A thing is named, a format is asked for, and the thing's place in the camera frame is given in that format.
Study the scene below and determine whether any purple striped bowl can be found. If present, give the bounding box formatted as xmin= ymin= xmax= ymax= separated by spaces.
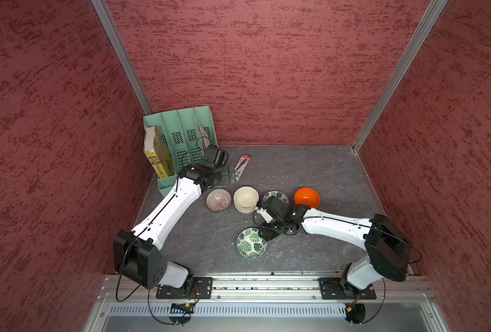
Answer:
xmin=206 ymin=189 xmax=232 ymax=213

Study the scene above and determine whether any green leaf bowl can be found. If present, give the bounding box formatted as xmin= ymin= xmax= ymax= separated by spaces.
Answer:
xmin=262 ymin=190 xmax=289 ymax=205
xmin=237 ymin=228 xmax=267 ymax=260

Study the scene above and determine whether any orange bowl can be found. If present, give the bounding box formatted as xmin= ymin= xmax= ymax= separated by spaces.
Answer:
xmin=296 ymin=204 xmax=316 ymax=210
xmin=294 ymin=188 xmax=320 ymax=208

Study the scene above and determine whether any cream bowl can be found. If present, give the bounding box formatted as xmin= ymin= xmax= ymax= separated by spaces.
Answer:
xmin=233 ymin=186 xmax=259 ymax=208
xmin=234 ymin=202 xmax=258 ymax=214

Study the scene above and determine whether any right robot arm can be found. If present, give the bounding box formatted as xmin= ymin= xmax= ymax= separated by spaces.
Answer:
xmin=259 ymin=197 xmax=412 ymax=299

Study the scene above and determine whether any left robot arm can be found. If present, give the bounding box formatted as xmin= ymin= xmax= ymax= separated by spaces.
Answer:
xmin=113 ymin=145 xmax=229 ymax=295

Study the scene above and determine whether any pen blister pack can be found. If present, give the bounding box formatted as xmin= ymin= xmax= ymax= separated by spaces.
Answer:
xmin=234 ymin=154 xmax=251 ymax=182

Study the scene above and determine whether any grey folder in organizer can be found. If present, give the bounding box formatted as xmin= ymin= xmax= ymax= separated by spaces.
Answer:
xmin=197 ymin=122 xmax=210 ymax=150

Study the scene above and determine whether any green file organizer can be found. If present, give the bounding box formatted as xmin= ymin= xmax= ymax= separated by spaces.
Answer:
xmin=143 ymin=106 xmax=218 ymax=196

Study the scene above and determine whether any yellow book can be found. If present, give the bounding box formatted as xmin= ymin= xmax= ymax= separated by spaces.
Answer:
xmin=144 ymin=127 xmax=174 ymax=179

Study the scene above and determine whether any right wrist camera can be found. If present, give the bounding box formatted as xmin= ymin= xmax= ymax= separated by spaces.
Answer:
xmin=257 ymin=207 xmax=273 ymax=224

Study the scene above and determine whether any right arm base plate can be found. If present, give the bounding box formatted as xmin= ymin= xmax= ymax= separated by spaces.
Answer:
xmin=318 ymin=277 xmax=377 ymax=301

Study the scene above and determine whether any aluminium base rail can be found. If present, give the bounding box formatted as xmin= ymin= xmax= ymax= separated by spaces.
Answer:
xmin=91 ymin=271 xmax=436 ymax=304

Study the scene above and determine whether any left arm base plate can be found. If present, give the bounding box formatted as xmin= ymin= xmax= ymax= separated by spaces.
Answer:
xmin=155 ymin=276 xmax=213 ymax=300

